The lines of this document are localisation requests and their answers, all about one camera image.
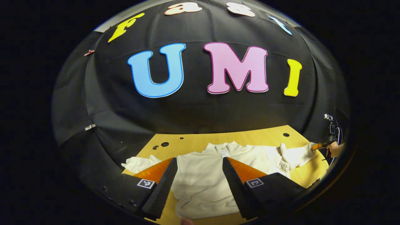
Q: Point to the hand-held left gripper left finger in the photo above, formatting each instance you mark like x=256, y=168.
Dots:
x=162, y=190

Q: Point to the red cloth clip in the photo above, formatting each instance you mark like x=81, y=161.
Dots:
x=89, y=52

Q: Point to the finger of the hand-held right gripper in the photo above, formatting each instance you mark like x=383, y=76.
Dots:
x=322, y=145

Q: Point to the black backdrop cloth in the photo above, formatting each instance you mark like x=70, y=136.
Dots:
x=193, y=112

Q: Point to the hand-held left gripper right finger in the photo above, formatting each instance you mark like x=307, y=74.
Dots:
x=236, y=190

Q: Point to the white sweatshirt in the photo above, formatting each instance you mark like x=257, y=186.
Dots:
x=203, y=184

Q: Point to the white cloth clip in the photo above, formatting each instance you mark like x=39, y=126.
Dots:
x=90, y=127

